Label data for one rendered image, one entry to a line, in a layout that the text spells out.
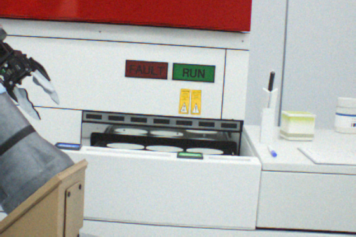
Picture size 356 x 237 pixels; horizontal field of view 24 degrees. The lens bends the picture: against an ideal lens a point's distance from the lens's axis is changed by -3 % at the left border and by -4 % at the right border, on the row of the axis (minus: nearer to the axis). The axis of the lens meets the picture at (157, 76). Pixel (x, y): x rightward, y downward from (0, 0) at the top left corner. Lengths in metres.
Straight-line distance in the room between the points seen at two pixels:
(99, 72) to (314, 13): 1.71
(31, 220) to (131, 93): 1.04
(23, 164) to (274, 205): 0.61
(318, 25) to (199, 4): 1.64
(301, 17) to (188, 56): 1.58
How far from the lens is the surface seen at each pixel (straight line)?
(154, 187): 1.75
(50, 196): 1.36
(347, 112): 2.31
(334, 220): 1.80
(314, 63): 3.88
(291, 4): 3.86
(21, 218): 1.38
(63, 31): 2.37
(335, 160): 1.82
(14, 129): 1.41
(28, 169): 1.38
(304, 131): 2.11
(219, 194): 1.76
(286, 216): 1.78
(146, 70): 2.35
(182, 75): 2.34
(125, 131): 2.36
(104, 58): 2.36
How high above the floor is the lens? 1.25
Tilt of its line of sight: 4 degrees down
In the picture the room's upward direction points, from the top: 4 degrees clockwise
